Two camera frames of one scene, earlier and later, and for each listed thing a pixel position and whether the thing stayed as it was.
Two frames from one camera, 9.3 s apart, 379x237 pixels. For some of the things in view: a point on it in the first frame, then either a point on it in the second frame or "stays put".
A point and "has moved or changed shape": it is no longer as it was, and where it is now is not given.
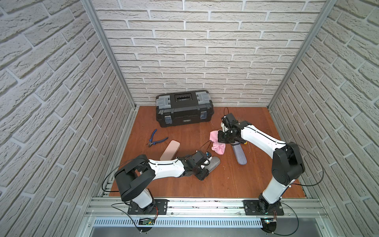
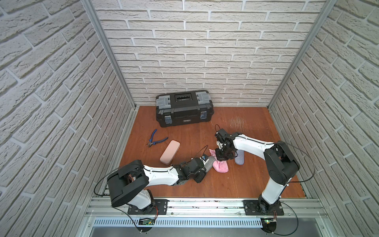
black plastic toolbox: x=185 y=107 stays put
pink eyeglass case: x=171 y=150 stays put
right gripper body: x=225 y=137 -> x=222 y=154
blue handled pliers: x=150 y=141 stays put
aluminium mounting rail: x=116 y=208 stays put
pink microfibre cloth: x=218 y=147 has moved or changed shape
